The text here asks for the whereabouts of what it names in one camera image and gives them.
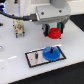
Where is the blue gear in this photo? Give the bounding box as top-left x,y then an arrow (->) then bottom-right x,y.
43,47 -> 60,61

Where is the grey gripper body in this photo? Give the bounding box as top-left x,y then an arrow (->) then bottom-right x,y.
36,5 -> 71,24

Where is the red gear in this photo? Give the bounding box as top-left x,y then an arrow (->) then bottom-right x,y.
48,28 -> 61,39

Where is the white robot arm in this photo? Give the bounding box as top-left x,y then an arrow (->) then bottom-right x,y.
19,0 -> 71,27

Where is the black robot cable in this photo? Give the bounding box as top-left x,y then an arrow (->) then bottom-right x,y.
0,12 -> 38,22

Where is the green-tipped gripper finger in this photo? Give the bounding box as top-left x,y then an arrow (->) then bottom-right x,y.
57,22 -> 65,34
42,24 -> 50,37

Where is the white work board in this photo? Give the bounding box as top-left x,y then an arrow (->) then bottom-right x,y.
0,14 -> 84,84

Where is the beige connector block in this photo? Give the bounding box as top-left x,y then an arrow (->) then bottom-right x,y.
13,19 -> 25,37

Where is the black peg base plate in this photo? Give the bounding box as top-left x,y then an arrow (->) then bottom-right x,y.
25,46 -> 66,68

